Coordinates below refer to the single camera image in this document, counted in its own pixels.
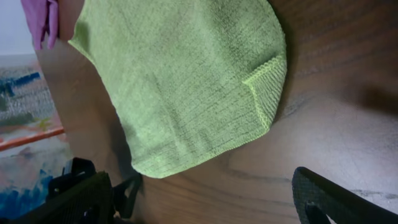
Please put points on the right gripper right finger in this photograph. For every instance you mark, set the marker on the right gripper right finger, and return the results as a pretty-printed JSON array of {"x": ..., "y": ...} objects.
[{"x": 319, "y": 200}]

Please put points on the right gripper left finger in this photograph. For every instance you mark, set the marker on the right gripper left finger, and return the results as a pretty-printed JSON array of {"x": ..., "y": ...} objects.
[{"x": 83, "y": 195}]

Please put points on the light green cloth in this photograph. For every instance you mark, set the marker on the light green cloth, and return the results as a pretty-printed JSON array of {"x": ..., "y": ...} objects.
[{"x": 189, "y": 80}]

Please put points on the folded purple cloth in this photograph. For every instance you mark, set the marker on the folded purple cloth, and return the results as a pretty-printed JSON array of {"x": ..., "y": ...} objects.
[{"x": 42, "y": 19}]

